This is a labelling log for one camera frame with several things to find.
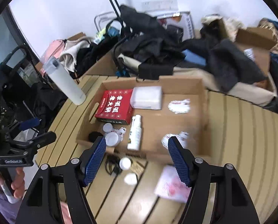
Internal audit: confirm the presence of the pink white wipes pack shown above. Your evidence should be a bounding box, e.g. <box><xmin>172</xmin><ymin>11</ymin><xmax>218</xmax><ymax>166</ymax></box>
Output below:
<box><xmin>154</xmin><ymin>165</ymin><xmax>191</xmax><ymax>203</ymax></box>

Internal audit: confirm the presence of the large white round lid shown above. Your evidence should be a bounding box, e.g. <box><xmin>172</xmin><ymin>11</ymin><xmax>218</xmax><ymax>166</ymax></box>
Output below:
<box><xmin>105</xmin><ymin>132</ymin><xmax>122</xmax><ymax>147</ymax></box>

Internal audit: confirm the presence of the black cable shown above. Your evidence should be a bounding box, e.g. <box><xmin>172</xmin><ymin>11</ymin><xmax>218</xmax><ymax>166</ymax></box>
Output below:
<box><xmin>104</xmin><ymin>155</ymin><xmax>122</xmax><ymax>177</ymax></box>

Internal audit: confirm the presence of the small white cap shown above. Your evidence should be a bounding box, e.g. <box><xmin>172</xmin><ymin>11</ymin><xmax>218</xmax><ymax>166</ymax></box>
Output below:
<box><xmin>119</xmin><ymin>157</ymin><xmax>132</xmax><ymax>170</ymax></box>

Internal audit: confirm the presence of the white spray bottle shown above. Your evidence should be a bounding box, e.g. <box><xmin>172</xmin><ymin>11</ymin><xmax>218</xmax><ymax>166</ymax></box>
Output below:
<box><xmin>127</xmin><ymin>114</ymin><xmax>142</xmax><ymax>151</ymax></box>

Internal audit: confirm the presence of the white oval container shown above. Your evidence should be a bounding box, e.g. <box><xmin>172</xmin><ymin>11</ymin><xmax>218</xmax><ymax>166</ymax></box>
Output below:
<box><xmin>124</xmin><ymin>172</ymin><xmax>138</xmax><ymax>186</ymax></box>

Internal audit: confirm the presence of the translucent white plastic box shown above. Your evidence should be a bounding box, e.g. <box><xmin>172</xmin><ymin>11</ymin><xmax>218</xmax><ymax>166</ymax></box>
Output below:
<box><xmin>130</xmin><ymin>86</ymin><xmax>162</xmax><ymax>110</ymax></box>

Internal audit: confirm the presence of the person's left hand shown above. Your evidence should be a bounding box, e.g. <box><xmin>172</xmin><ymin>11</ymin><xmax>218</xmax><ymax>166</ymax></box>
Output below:
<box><xmin>0</xmin><ymin>167</ymin><xmax>25</xmax><ymax>199</ymax></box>

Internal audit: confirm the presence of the white thermos bottle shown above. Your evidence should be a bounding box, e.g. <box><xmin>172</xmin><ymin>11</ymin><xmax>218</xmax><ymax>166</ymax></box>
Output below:
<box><xmin>43</xmin><ymin>57</ymin><xmax>86</xmax><ymax>106</ymax></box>

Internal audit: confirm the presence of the red printed box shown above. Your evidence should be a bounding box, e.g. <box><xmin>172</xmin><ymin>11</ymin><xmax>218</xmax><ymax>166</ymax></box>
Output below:
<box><xmin>95</xmin><ymin>89</ymin><xmax>133</xmax><ymax>125</ymax></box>

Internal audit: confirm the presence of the brown cardboard tray box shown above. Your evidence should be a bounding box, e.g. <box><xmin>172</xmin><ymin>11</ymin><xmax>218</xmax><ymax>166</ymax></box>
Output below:
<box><xmin>76</xmin><ymin>75</ymin><xmax>211</xmax><ymax>163</ymax></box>

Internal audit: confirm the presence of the hello kitty sticker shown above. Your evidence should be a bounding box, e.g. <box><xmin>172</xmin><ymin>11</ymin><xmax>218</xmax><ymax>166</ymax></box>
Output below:
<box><xmin>168</xmin><ymin>99</ymin><xmax>191</xmax><ymax>114</ymax></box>

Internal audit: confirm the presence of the black jacket right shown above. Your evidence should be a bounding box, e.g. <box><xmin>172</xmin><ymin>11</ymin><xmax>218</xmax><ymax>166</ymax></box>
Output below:
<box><xmin>200</xmin><ymin>25</ymin><xmax>267</xmax><ymax>93</ymax></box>

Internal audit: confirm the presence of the black clothes pile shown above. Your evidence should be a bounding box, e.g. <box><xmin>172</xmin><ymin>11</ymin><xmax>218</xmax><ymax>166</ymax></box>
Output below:
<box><xmin>74</xmin><ymin>5</ymin><xmax>185</xmax><ymax>79</ymax></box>

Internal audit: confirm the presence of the open cardboard box right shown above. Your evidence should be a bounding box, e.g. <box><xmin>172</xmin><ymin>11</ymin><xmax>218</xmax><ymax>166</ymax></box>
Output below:
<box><xmin>235</xmin><ymin>27</ymin><xmax>274</xmax><ymax>76</ymax></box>

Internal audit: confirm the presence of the printed appliance carton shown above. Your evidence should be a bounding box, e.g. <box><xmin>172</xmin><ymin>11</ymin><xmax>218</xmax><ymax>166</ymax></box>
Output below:
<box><xmin>157</xmin><ymin>11</ymin><xmax>195</xmax><ymax>42</ymax></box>

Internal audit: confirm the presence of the woven wicker basket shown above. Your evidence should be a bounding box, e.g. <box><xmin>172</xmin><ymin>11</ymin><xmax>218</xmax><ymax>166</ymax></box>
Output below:
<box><xmin>258</xmin><ymin>18</ymin><xmax>278</xmax><ymax>55</ymax></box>

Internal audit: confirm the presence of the wall power socket strip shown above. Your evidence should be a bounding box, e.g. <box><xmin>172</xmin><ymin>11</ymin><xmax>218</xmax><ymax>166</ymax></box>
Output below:
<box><xmin>142</xmin><ymin>0</ymin><xmax>178</xmax><ymax>12</ymax></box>

